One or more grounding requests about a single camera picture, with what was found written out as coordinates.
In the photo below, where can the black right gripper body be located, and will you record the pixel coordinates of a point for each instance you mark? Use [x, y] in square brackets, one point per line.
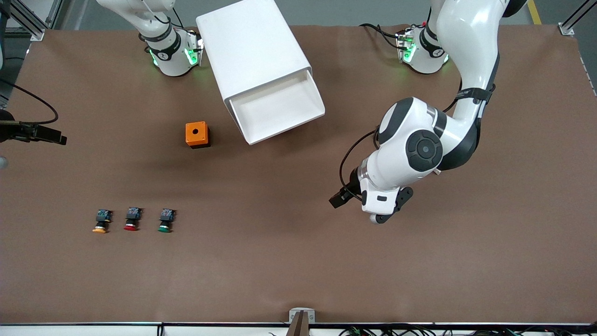
[18, 131]

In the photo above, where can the yellow mushroom push button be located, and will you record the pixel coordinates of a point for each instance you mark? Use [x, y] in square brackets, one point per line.
[102, 219]

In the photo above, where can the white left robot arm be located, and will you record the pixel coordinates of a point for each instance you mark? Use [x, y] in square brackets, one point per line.
[466, 37]

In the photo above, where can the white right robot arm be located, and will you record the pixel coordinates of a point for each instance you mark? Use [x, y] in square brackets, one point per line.
[172, 60]

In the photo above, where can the red mushroom push button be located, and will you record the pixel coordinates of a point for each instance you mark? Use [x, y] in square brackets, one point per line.
[133, 217]

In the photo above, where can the green mushroom push button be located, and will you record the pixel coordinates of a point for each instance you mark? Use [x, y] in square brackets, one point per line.
[166, 218]

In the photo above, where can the brown table cover sheet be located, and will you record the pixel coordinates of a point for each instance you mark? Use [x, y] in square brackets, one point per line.
[298, 256]

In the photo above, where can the aluminium frame post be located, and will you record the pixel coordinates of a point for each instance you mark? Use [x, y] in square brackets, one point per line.
[37, 33]
[566, 30]

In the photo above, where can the orange button enclosure box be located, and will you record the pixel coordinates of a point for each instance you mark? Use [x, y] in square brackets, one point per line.
[196, 133]

